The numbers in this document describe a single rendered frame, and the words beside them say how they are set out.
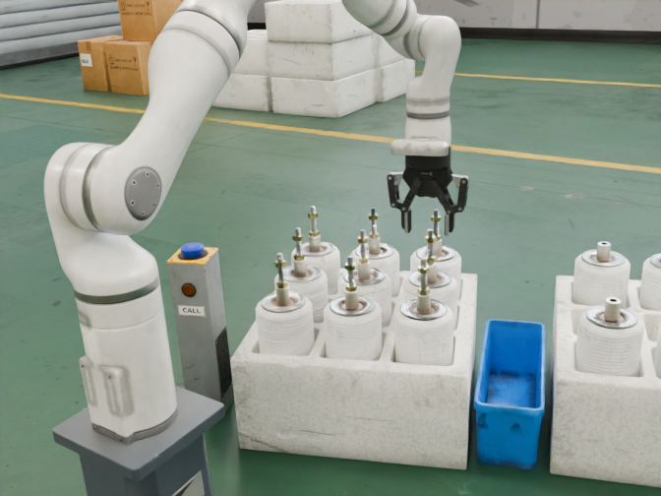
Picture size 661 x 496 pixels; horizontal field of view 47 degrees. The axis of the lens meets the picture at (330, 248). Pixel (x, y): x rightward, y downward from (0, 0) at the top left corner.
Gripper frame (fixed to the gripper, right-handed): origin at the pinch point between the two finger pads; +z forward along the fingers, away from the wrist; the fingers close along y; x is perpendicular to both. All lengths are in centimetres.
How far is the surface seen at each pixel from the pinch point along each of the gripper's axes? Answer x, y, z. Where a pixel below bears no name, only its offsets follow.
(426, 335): 16.1, -3.3, 12.3
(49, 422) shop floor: 25, 67, 35
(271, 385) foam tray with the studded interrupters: 22.2, 21.3, 21.8
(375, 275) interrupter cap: 0.5, 9.5, 9.9
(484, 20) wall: -526, 69, 16
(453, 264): -9.3, -2.9, 10.7
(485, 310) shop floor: -40, -5, 35
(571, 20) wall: -507, 0, 15
